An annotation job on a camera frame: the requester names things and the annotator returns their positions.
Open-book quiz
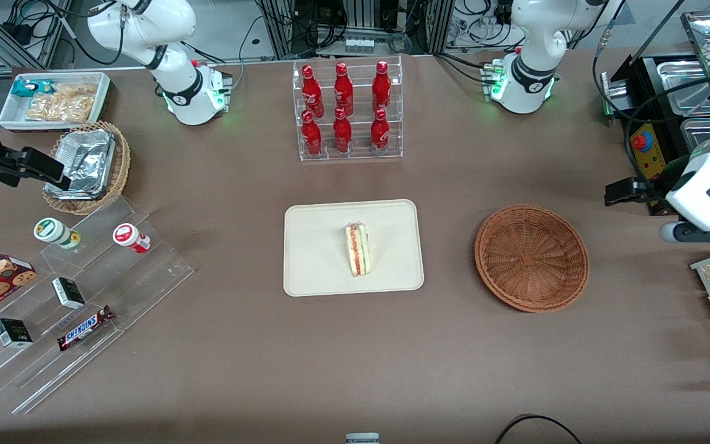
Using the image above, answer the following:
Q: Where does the small black carton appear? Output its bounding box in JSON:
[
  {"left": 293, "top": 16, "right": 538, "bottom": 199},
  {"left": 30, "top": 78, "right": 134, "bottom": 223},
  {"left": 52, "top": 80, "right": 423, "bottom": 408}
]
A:
[
  {"left": 52, "top": 277, "right": 86, "bottom": 310},
  {"left": 0, "top": 318, "right": 34, "bottom": 348}
]

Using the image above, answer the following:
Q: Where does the small stainless steel pan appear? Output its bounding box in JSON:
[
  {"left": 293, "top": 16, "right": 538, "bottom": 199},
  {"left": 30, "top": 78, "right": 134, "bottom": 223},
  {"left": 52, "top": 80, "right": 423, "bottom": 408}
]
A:
[{"left": 680, "top": 117, "right": 710, "bottom": 155}]

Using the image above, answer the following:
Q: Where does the large stainless steel pan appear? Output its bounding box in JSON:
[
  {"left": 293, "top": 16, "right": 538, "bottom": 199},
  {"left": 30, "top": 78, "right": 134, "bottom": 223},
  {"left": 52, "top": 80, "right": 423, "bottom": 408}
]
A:
[{"left": 657, "top": 59, "right": 710, "bottom": 116}]

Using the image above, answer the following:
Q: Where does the clear acrylic bottle rack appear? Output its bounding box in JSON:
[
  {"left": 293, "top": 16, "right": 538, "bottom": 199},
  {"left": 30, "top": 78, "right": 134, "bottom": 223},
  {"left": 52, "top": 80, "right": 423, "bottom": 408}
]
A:
[{"left": 292, "top": 55, "right": 404, "bottom": 162}]

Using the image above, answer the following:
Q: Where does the clear acrylic stepped stand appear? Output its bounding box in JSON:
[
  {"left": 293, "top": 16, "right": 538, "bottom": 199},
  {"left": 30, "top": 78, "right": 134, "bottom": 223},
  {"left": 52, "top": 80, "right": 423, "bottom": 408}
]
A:
[{"left": 0, "top": 196, "right": 195, "bottom": 415}]

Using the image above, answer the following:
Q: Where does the black food warmer box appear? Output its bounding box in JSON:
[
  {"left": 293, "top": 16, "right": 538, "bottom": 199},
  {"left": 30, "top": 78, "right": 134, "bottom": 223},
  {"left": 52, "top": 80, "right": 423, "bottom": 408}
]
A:
[{"left": 600, "top": 54, "right": 710, "bottom": 216}]

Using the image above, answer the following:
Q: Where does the teal snack packet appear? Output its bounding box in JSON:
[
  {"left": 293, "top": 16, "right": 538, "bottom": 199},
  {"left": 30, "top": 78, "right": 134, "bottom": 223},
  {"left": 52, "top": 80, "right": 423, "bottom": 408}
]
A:
[{"left": 11, "top": 79, "right": 57, "bottom": 98}]

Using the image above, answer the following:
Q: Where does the triangular sandwich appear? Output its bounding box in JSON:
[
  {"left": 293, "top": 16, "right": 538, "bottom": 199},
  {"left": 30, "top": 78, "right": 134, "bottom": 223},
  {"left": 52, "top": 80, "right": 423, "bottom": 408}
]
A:
[{"left": 345, "top": 223, "right": 373, "bottom": 277}]

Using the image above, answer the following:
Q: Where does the yellow emergency stop box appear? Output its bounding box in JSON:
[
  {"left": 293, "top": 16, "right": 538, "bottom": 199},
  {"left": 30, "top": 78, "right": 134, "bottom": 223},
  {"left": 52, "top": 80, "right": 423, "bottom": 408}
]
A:
[{"left": 629, "top": 122, "right": 667, "bottom": 181}]

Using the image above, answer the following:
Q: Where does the aluminium frame rack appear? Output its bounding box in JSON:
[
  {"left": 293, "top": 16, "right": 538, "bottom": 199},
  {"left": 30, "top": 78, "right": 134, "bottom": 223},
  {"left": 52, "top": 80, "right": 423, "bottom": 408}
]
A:
[{"left": 255, "top": 0, "right": 457, "bottom": 59}]

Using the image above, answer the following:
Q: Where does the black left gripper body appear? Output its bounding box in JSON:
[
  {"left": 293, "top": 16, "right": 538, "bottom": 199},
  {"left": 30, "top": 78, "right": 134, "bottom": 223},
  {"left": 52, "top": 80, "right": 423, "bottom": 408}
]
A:
[{"left": 605, "top": 177, "right": 658, "bottom": 207}]

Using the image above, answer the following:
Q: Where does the aluminium foil container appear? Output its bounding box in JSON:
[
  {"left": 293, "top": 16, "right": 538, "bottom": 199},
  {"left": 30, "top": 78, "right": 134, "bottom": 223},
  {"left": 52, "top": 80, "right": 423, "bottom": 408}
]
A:
[{"left": 45, "top": 128, "right": 116, "bottom": 200}]

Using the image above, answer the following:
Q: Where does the red lid drink bottle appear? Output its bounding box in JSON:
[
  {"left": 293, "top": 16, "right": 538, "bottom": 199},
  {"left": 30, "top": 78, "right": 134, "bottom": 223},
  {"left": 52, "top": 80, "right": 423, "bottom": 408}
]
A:
[{"left": 112, "top": 223, "right": 152, "bottom": 254}]

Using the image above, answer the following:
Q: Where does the large brown wicker basket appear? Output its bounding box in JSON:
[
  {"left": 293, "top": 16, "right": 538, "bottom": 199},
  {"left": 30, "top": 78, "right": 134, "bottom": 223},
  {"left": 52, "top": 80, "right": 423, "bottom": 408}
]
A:
[{"left": 474, "top": 204, "right": 590, "bottom": 313}]

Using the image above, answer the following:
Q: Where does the clear bag of chips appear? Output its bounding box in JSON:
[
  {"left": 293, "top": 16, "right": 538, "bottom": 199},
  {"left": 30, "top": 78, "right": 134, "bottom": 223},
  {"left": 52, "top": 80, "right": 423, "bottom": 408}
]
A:
[
  {"left": 25, "top": 92, "right": 96, "bottom": 123},
  {"left": 53, "top": 83, "right": 98, "bottom": 99}
]

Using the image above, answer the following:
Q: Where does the cream plastic tray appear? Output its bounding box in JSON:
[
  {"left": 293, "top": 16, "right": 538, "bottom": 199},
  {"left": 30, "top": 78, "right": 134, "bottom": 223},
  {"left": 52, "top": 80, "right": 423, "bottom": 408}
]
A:
[{"left": 283, "top": 199, "right": 425, "bottom": 297}]

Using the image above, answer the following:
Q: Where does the black cable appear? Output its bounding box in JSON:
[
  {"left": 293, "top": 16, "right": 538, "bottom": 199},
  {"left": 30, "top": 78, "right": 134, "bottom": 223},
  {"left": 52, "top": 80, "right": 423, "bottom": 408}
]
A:
[{"left": 494, "top": 414, "right": 584, "bottom": 444}]

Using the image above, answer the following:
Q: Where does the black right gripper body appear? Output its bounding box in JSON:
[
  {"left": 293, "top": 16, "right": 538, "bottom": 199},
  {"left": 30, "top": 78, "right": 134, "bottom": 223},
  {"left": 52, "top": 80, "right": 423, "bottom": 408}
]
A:
[{"left": 0, "top": 110, "right": 73, "bottom": 191}]

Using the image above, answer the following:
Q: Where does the small tan wicker basket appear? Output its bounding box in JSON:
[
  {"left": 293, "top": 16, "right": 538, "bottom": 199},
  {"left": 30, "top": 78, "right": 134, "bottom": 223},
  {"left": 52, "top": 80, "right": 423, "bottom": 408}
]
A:
[{"left": 42, "top": 121, "right": 131, "bottom": 216}]

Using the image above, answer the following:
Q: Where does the white rectangular bin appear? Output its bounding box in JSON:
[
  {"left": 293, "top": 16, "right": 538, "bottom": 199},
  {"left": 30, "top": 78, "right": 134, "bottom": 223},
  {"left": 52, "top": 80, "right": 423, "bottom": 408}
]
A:
[{"left": 0, "top": 72, "right": 112, "bottom": 133}]

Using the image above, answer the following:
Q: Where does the Snickers chocolate bar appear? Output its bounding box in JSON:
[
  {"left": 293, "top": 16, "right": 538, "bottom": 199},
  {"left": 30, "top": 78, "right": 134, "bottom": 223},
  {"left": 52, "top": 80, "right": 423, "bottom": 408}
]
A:
[{"left": 57, "top": 305, "right": 115, "bottom": 352}]

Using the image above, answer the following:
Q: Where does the green lid drink bottle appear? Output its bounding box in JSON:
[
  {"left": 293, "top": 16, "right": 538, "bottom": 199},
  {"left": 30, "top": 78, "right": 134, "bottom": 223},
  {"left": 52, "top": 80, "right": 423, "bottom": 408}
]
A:
[{"left": 33, "top": 218, "right": 82, "bottom": 250}]

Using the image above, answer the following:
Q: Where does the red cola bottle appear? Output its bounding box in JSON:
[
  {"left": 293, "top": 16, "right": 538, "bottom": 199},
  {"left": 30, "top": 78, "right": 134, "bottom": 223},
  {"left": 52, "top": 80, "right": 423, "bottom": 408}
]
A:
[
  {"left": 333, "top": 107, "right": 353, "bottom": 154},
  {"left": 372, "top": 60, "right": 392, "bottom": 113},
  {"left": 333, "top": 62, "right": 354, "bottom": 117},
  {"left": 301, "top": 110, "right": 324, "bottom": 157},
  {"left": 301, "top": 65, "right": 325, "bottom": 119},
  {"left": 370, "top": 108, "right": 391, "bottom": 155}
]

